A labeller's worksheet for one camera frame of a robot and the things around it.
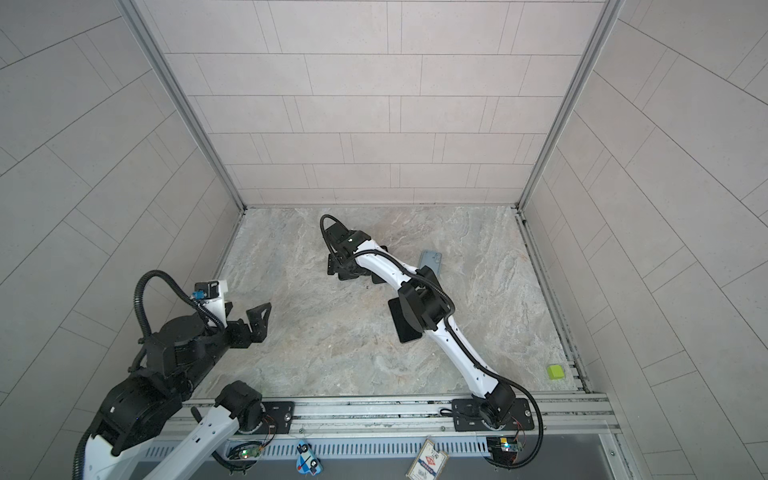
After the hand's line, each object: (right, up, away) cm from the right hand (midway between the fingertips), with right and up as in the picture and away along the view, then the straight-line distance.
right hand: (343, 271), depth 99 cm
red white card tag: (+25, -37, -35) cm, 57 cm away
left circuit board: (-14, -35, -35) cm, 51 cm away
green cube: (+59, -23, -23) cm, 68 cm away
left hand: (-11, -2, -35) cm, 37 cm away
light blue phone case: (+30, +3, +2) cm, 30 cm away
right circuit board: (+43, -36, -31) cm, 64 cm away
